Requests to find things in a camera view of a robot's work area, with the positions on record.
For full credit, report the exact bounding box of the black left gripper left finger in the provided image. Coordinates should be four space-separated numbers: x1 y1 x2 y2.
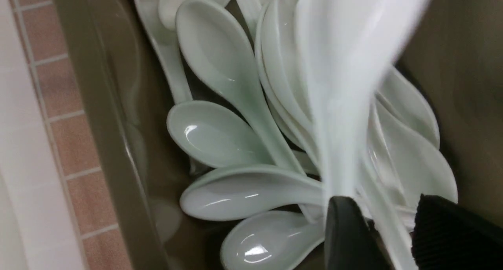
325 196 391 270

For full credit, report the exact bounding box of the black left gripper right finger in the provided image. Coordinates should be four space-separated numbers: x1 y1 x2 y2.
411 195 503 270

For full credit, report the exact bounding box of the white ceramic soup spoon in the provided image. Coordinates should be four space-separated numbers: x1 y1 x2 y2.
295 0 430 270

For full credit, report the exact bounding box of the pile of white spoons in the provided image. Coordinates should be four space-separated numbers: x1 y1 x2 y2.
130 0 459 270

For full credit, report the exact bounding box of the pink checkered tablecloth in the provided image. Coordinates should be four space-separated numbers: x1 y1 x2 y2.
9 0 132 270

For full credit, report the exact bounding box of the olive green plastic bin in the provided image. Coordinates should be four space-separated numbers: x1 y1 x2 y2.
54 0 503 270

